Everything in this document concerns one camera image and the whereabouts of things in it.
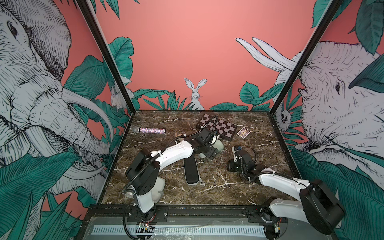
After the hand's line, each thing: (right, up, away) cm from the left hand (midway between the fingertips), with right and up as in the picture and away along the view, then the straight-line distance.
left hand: (211, 146), depth 87 cm
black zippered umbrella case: (-12, -15, -1) cm, 19 cm away
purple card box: (+25, +7, +20) cm, 33 cm away
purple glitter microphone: (-51, +9, +17) cm, 55 cm away
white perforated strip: (-18, -38, -17) cm, 45 cm away
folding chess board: (+12, +8, +19) cm, 24 cm away
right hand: (+9, -9, +2) cm, 12 cm away
